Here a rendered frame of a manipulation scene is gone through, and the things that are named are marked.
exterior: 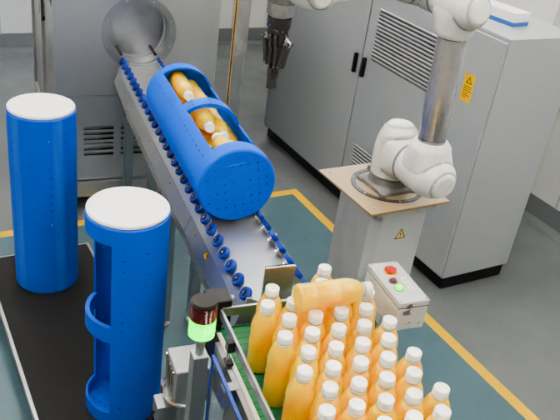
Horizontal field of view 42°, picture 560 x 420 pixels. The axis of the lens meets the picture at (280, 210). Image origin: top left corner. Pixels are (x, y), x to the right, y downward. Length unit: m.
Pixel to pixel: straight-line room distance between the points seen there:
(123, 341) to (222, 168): 0.70
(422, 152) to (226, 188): 0.70
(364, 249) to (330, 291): 0.95
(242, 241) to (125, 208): 0.42
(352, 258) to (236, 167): 0.70
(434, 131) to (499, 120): 1.25
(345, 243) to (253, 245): 0.55
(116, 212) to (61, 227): 0.96
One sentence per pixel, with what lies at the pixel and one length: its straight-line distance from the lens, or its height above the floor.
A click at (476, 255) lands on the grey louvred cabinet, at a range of 4.23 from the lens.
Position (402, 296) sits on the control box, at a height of 1.10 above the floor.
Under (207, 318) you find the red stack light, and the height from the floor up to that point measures 1.23.
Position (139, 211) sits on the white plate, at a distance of 2.44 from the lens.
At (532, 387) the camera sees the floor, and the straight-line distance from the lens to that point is 3.76.
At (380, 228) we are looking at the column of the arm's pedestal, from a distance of 2.79.
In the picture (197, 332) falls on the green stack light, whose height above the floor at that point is 1.19.
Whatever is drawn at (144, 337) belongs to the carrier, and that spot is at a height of 0.57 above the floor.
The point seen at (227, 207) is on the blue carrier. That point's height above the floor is 1.01.
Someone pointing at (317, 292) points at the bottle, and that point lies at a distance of 1.89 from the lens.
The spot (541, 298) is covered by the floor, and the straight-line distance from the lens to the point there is 4.42.
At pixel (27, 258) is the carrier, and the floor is 0.34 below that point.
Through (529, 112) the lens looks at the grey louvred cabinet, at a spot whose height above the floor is 1.06.
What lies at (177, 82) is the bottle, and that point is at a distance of 3.11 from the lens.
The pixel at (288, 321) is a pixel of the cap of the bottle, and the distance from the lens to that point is 1.88.
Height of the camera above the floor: 2.27
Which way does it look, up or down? 29 degrees down
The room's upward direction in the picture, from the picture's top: 8 degrees clockwise
